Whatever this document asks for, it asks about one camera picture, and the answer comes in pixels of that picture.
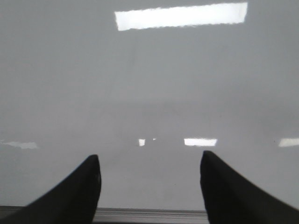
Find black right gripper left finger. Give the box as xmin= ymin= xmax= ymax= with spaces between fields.
xmin=0 ymin=154 xmax=101 ymax=224

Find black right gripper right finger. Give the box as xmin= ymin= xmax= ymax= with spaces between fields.
xmin=200 ymin=151 xmax=299 ymax=224

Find white whiteboard with aluminium frame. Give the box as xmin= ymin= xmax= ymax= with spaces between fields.
xmin=0 ymin=0 xmax=299 ymax=210

